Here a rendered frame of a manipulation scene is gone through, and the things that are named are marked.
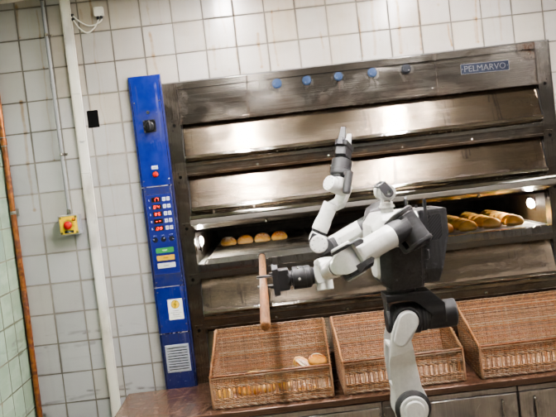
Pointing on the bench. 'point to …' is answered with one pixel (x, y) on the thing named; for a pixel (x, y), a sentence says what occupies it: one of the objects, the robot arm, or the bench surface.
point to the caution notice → (175, 309)
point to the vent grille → (178, 357)
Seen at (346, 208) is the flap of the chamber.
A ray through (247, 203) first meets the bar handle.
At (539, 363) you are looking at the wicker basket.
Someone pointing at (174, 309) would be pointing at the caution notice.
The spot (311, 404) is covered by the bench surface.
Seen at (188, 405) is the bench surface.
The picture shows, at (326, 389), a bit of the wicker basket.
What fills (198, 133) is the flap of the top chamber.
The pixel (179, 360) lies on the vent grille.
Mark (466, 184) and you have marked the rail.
